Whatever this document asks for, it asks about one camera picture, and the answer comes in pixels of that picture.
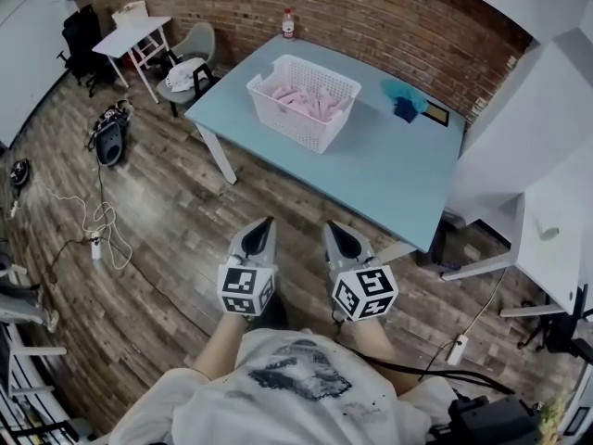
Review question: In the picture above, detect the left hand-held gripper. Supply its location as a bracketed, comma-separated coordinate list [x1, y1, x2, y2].
[216, 217, 280, 318]

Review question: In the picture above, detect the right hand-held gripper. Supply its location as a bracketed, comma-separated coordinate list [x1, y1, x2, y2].
[322, 220, 400, 323]

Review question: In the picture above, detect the white plastic laundry basket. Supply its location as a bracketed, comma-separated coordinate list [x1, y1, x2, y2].
[246, 54, 362, 155]

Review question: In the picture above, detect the pink garment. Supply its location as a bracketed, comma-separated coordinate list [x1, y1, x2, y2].
[271, 83, 347, 123]

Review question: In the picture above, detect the person's left forearm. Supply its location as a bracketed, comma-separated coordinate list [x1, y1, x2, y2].
[192, 312, 249, 382]

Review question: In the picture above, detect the person's right forearm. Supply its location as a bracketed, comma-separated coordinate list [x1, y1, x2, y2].
[334, 317, 421, 396]

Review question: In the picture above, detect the white table leg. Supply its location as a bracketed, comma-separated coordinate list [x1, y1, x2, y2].
[194, 121, 238, 185]
[374, 240, 418, 264]

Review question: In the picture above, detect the person's black shoe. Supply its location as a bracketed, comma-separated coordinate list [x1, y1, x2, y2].
[249, 291, 289, 331]

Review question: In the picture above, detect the dark blue cloth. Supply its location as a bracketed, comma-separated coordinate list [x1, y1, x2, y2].
[393, 97, 418, 123]

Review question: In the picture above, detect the person's white printed t-shirt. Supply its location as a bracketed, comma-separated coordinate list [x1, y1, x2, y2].
[108, 326, 458, 445]

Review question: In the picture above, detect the black framed cork board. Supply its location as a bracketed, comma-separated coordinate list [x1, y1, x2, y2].
[423, 99, 450, 129]

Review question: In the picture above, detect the turquoise fluffy cloth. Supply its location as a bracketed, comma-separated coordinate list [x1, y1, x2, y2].
[380, 79, 430, 113]

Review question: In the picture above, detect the black rounded helmet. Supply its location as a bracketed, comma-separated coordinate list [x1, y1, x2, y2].
[95, 121, 126, 166]

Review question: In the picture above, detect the white crumpled garment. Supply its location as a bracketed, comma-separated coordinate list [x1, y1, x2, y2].
[165, 57, 205, 93]

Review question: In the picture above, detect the white desk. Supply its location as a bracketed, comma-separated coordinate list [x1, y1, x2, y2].
[439, 155, 593, 319]

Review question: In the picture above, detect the grey shell chair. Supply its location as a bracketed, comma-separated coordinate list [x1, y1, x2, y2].
[156, 21, 222, 119]

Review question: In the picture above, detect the clear bottle with red cap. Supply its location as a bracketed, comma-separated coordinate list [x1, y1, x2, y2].
[281, 7, 297, 42]

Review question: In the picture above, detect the black waist pack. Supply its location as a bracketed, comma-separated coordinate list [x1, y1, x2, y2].
[430, 394, 546, 445]

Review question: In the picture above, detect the white folding table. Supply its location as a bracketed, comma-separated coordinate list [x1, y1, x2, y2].
[91, 15, 173, 104]

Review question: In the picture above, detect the black round device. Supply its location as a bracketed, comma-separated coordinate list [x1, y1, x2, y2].
[9, 158, 32, 187]

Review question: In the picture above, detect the black office chair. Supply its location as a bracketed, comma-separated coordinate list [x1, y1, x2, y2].
[57, 9, 117, 96]

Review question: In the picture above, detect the white flat carton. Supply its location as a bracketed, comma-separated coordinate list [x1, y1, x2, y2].
[110, 0, 149, 22]

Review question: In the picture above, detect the yellow green plant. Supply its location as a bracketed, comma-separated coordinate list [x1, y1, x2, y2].
[539, 396, 569, 435]

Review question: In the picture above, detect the white cable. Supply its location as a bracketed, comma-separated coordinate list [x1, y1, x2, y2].
[45, 191, 134, 272]

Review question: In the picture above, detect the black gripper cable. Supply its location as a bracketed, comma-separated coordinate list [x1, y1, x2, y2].
[331, 311, 515, 396]

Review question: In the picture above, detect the black strapped headset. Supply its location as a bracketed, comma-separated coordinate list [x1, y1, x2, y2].
[95, 98, 135, 124]

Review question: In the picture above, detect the white metal frame equipment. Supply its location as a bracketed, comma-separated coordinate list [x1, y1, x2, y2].
[0, 257, 94, 445]

